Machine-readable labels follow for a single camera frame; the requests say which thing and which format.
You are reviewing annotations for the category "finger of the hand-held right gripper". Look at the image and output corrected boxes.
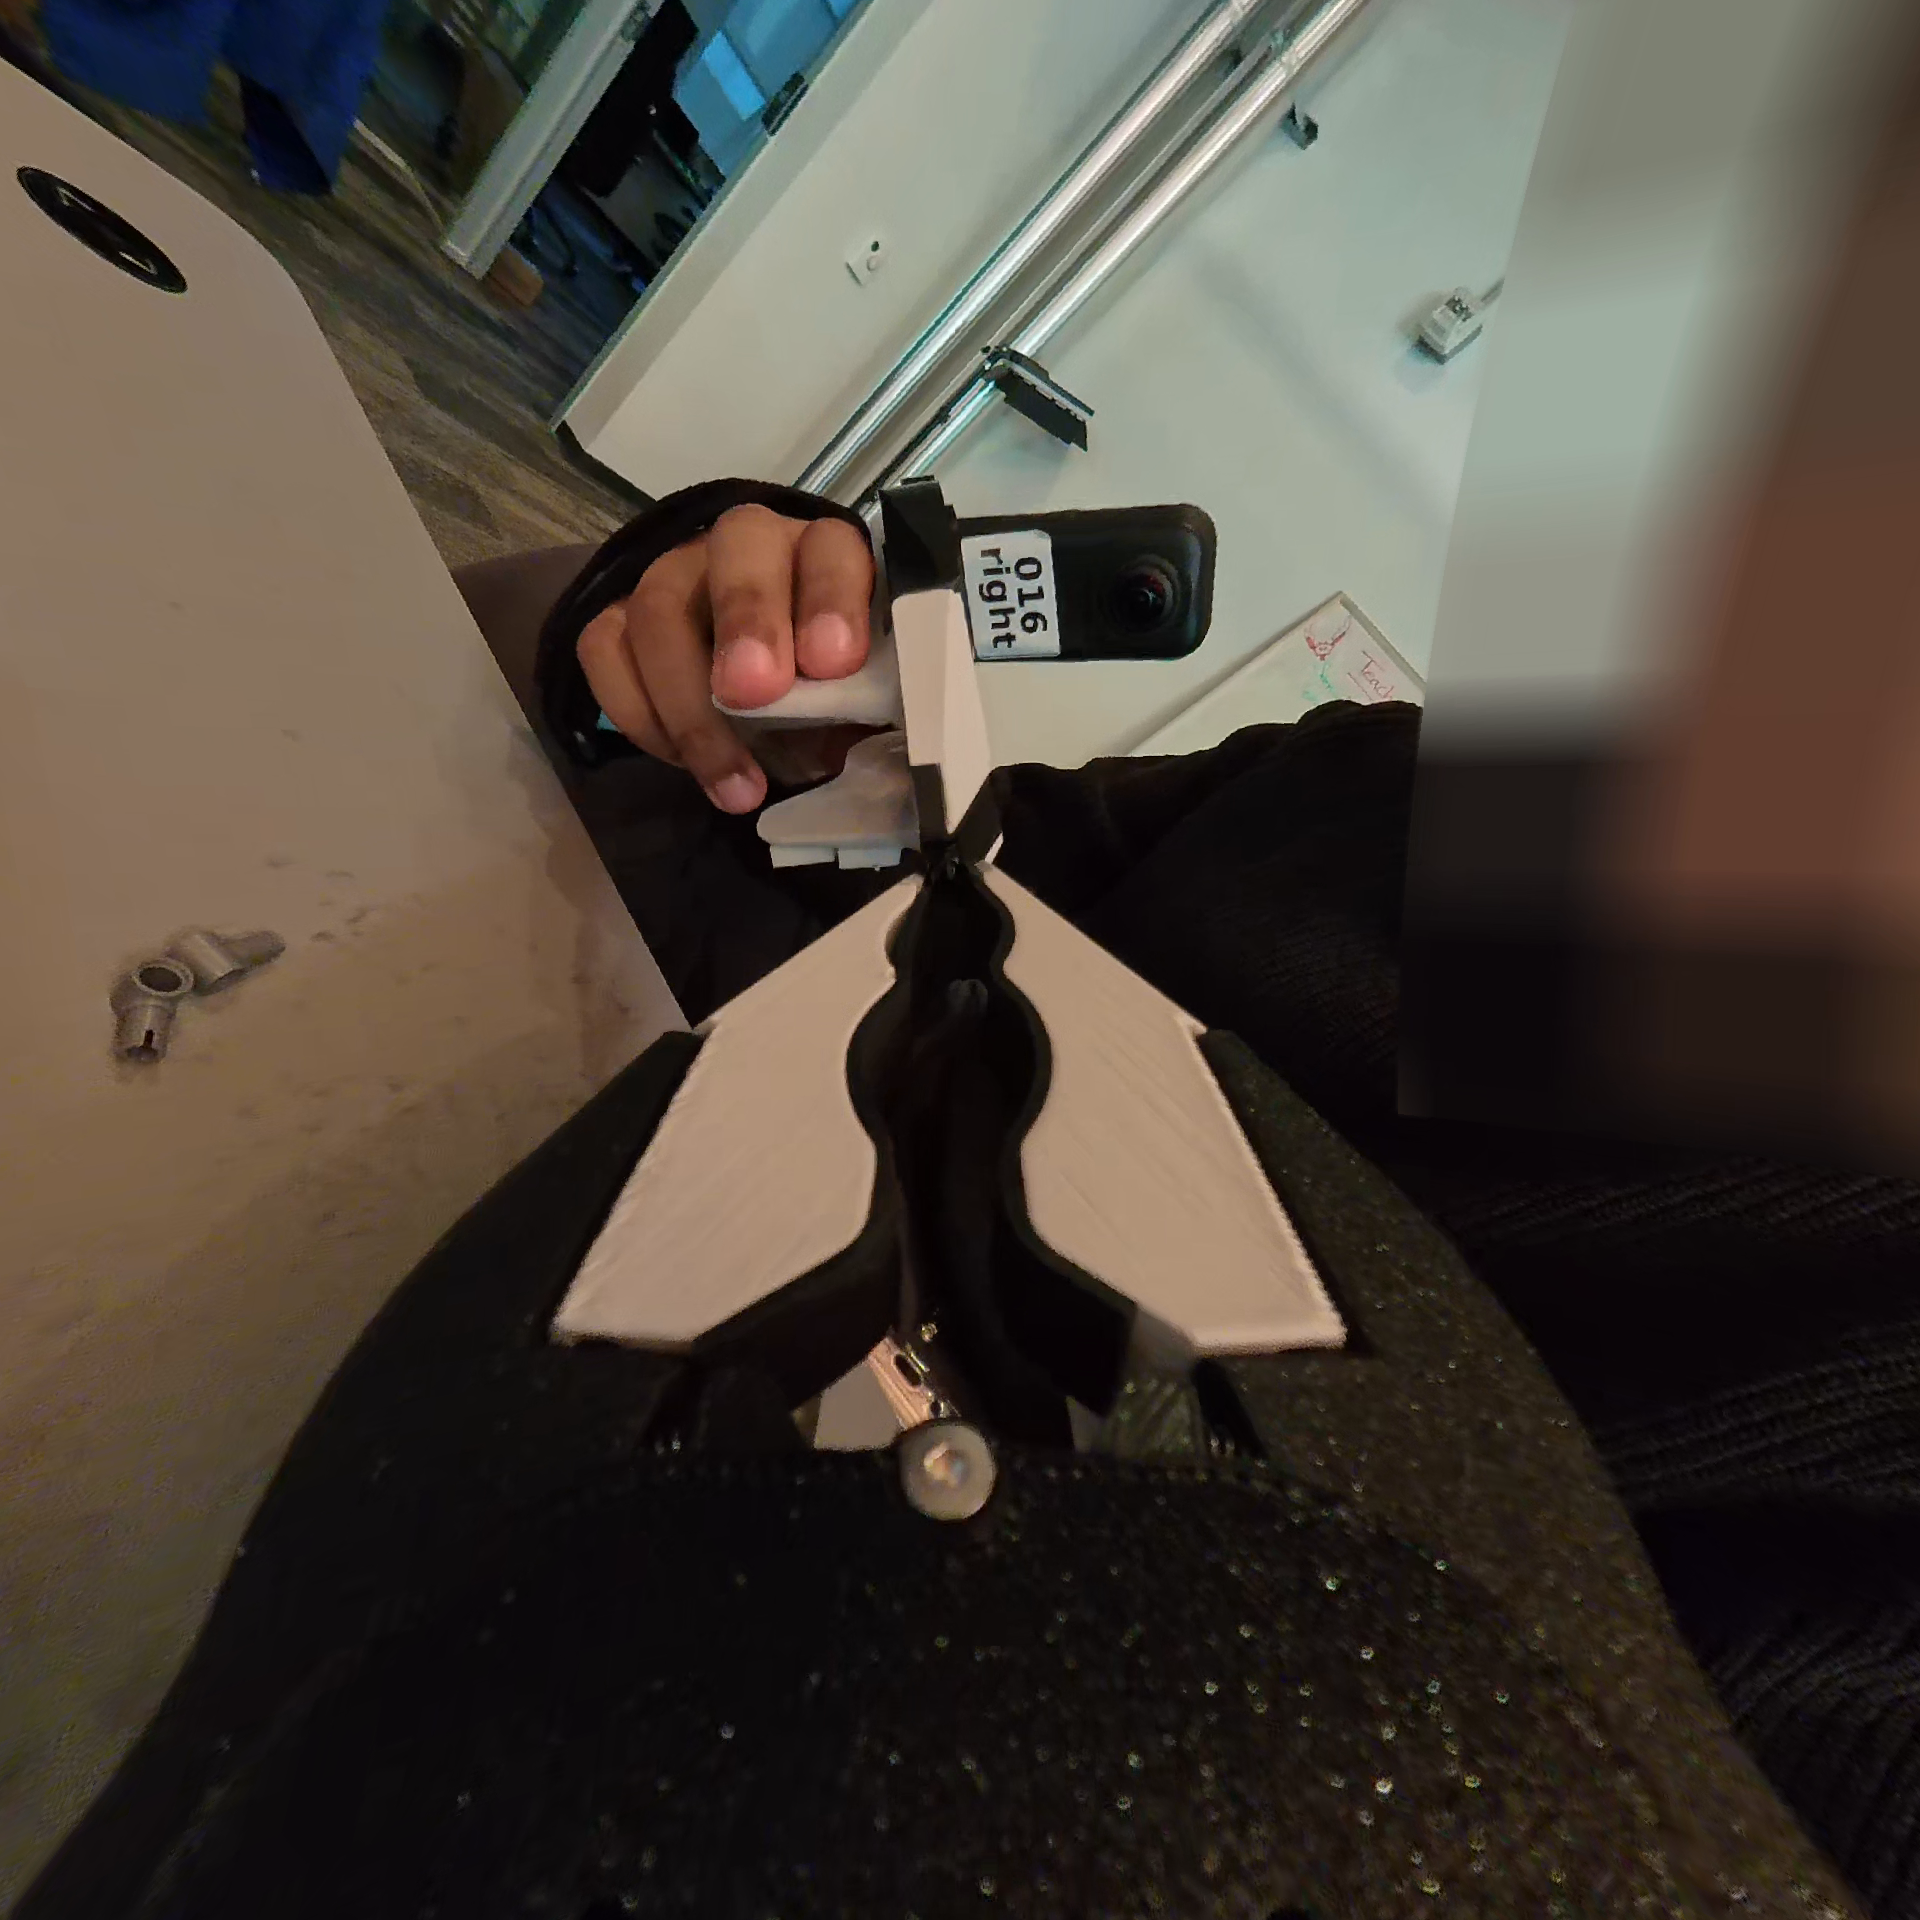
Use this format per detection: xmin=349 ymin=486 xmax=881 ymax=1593
xmin=890 ymin=586 xmax=1009 ymax=873

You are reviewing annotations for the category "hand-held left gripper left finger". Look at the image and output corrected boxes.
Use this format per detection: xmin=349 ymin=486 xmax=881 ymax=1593
xmin=549 ymin=877 xmax=939 ymax=1404

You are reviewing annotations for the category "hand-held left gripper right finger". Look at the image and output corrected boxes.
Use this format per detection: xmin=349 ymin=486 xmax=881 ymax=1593
xmin=960 ymin=866 xmax=1346 ymax=1419

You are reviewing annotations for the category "person's right forearm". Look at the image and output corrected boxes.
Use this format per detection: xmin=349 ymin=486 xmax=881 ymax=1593
xmin=575 ymin=728 xmax=903 ymax=1038

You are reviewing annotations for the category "person's right hand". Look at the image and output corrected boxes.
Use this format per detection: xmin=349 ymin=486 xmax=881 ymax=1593
xmin=575 ymin=502 xmax=875 ymax=819

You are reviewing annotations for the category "white drawing board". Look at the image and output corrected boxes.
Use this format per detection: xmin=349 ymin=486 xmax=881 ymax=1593
xmin=1141 ymin=592 xmax=1426 ymax=760

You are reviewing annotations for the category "person's dark clothing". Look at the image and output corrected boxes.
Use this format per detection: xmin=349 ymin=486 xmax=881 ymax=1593
xmin=901 ymin=697 xmax=1920 ymax=1920

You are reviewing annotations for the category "silver metal pipe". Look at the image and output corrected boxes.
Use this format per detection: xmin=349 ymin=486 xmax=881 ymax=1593
xmin=831 ymin=0 xmax=1374 ymax=496
xmin=790 ymin=0 xmax=1285 ymax=474

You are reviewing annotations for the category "light grey connector piece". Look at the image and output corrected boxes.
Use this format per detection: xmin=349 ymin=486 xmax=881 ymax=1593
xmin=111 ymin=928 xmax=288 ymax=1066

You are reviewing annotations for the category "blue jacket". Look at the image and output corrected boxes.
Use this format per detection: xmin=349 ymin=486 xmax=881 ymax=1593
xmin=45 ymin=0 xmax=392 ymax=196

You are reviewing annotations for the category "black pipe bracket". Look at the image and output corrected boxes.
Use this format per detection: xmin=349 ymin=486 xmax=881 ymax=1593
xmin=982 ymin=345 xmax=1096 ymax=448

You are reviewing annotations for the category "black round cable grommet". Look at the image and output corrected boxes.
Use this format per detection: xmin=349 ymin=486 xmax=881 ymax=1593
xmin=16 ymin=165 xmax=190 ymax=298

